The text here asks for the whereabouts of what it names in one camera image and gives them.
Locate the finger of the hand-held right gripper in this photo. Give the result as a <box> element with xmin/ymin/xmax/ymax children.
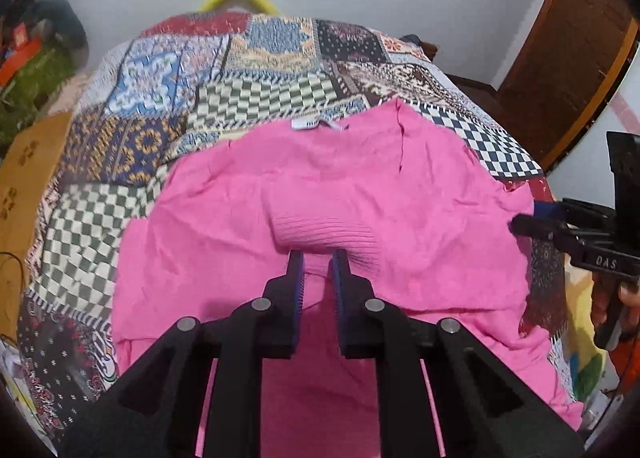
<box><xmin>533</xmin><ymin>199</ymin><xmax>568</xmax><ymax>220</ymax></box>
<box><xmin>508</xmin><ymin>214</ymin><xmax>567</xmax><ymax>242</ymax></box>

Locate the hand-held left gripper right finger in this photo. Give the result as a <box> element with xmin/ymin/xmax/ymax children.
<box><xmin>327</xmin><ymin>248</ymin><xmax>587</xmax><ymax>458</ymax></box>

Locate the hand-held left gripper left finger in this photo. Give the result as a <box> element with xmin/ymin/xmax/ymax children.
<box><xmin>57</xmin><ymin>250</ymin><xmax>306</xmax><ymax>458</ymax></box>

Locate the pink knitted sweater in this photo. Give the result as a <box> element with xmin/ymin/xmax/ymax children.
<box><xmin>111</xmin><ymin>98</ymin><xmax>585</xmax><ymax>458</ymax></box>

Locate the person's right hand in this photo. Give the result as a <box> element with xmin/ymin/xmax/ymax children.
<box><xmin>618</xmin><ymin>283</ymin><xmax>640</xmax><ymax>334</ymax></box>

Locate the white sliding door with hearts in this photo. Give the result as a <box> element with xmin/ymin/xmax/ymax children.
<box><xmin>549</xmin><ymin>80</ymin><xmax>640</xmax><ymax>219</ymax></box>

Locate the yellow green printed cloth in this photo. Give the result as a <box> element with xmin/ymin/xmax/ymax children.
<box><xmin>564</xmin><ymin>265</ymin><xmax>608</xmax><ymax>401</ymax></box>

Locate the brown wooden wardrobe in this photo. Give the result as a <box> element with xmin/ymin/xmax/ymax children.
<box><xmin>447</xmin><ymin>0</ymin><xmax>640</xmax><ymax>170</ymax></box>

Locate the dark cloth on bed end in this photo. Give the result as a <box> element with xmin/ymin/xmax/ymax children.
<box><xmin>400</xmin><ymin>34</ymin><xmax>439</xmax><ymax>60</ymax></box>

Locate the patchwork printed blanket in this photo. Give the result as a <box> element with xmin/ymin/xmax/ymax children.
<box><xmin>17</xmin><ymin>10</ymin><xmax>576</xmax><ymax>444</ymax></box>

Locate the wooden table with flower cutouts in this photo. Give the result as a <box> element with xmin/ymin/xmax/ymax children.
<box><xmin>0</xmin><ymin>109</ymin><xmax>77</xmax><ymax>339</ymax></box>

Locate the green fabric basket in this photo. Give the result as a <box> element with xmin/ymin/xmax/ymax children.
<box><xmin>0</xmin><ymin>45</ymin><xmax>76</xmax><ymax>139</ymax></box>

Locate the dark green stuffed cloth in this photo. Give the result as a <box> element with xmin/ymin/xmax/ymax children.
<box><xmin>27</xmin><ymin>0</ymin><xmax>90</xmax><ymax>66</ymax></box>

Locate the orange box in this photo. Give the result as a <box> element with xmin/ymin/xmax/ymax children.
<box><xmin>0</xmin><ymin>37</ymin><xmax>45</xmax><ymax>85</ymax></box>

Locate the thin black cable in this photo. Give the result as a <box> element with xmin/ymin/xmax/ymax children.
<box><xmin>0</xmin><ymin>250</ymin><xmax>28</xmax><ymax>344</ymax></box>

